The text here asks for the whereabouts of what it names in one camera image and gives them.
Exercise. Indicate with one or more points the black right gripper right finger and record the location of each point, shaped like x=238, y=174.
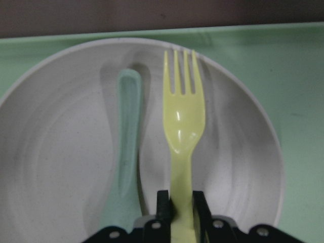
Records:
x=218, y=228

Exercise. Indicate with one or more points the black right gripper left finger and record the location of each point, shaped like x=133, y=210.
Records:
x=149, y=228

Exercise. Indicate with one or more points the white round plate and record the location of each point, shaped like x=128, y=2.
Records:
x=59, y=143

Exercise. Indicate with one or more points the sage green spoon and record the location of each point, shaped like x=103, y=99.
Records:
x=122, y=206

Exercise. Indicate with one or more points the mint green tray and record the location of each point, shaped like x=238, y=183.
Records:
x=281, y=65

